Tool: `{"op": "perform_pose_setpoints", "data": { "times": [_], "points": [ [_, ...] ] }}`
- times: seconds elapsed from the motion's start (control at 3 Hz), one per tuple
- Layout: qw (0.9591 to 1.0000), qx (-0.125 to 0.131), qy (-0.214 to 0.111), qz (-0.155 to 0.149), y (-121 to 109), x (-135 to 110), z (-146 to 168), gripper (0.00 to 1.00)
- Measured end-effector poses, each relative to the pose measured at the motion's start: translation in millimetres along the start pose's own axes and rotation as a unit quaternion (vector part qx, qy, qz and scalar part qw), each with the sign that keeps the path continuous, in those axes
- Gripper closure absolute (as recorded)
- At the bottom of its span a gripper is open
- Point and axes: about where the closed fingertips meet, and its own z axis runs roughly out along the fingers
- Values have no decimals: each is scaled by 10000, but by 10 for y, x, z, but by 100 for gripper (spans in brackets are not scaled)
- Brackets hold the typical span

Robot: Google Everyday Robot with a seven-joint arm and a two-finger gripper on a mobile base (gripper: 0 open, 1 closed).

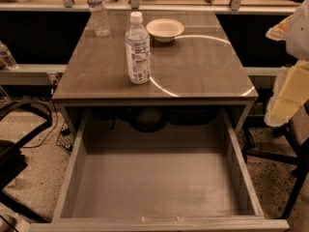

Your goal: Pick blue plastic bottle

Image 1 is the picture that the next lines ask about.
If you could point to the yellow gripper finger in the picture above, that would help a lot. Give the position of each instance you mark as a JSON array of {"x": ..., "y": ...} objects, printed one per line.
[
  {"x": 279, "y": 31},
  {"x": 290, "y": 92}
]

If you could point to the blue label plastic bottle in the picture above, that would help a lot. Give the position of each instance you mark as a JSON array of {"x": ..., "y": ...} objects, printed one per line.
[{"x": 138, "y": 56}]

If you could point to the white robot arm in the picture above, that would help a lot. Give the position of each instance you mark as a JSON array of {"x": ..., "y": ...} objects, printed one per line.
[{"x": 297, "y": 41}]

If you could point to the clear plastic water bottle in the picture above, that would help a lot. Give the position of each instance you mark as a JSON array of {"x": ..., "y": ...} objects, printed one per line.
[{"x": 99, "y": 17}]

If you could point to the plastic bottle at left edge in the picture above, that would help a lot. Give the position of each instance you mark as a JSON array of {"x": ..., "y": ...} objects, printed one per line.
[{"x": 6, "y": 58}]

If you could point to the black chair base right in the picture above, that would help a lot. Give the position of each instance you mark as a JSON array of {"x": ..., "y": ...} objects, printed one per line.
[{"x": 298, "y": 139}]

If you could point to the white paper bowl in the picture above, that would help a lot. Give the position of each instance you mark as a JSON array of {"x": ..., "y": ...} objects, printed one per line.
[{"x": 164, "y": 30}]

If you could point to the grey cabinet with open drawer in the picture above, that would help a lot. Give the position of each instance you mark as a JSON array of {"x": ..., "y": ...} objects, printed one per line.
[{"x": 162, "y": 156}]

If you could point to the black office chair left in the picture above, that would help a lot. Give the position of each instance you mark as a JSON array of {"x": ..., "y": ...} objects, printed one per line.
[{"x": 12, "y": 162}]

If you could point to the grey metal rail shelf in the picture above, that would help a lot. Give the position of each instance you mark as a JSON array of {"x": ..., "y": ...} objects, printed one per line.
[{"x": 281, "y": 7}]

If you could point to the black wire basket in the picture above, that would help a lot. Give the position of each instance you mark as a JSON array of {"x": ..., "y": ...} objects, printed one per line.
[{"x": 65, "y": 138}]

